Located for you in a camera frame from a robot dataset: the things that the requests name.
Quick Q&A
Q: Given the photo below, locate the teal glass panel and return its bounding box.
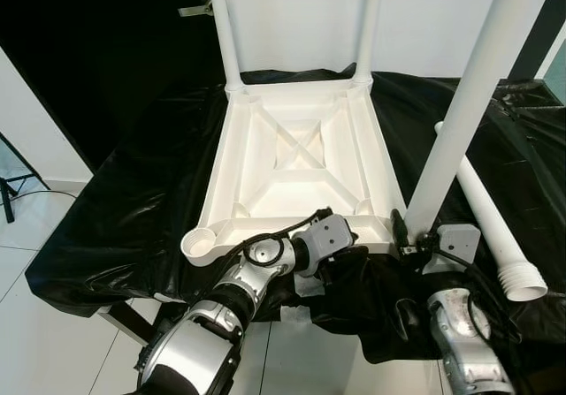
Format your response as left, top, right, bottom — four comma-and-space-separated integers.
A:
539, 40, 566, 106

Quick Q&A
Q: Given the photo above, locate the black plastic cover sheet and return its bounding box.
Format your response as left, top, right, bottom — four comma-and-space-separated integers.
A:
25, 66, 566, 367

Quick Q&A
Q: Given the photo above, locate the black door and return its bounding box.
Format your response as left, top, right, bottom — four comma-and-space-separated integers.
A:
0, 0, 228, 175

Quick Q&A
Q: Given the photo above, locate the black tripod stand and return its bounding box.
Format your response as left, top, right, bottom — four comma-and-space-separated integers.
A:
0, 133, 47, 224

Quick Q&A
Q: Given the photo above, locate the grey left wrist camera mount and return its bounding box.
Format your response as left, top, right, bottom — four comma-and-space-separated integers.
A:
304, 214, 358, 277

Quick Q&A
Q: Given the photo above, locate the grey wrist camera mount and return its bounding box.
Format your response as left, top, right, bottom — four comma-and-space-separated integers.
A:
424, 224, 484, 277
304, 214, 358, 277

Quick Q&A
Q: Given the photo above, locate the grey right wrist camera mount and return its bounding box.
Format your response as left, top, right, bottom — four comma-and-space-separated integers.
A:
424, 224, 484, 277

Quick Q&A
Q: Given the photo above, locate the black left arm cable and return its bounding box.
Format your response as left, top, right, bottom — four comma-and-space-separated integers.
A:
224, 207, 334, 270

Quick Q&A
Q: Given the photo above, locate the black wall pillar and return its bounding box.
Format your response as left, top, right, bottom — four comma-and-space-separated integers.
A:
507, 0, 566, 84

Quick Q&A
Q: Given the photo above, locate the silver door handle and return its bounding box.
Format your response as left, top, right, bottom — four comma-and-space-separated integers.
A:
178, 4, 214, 19

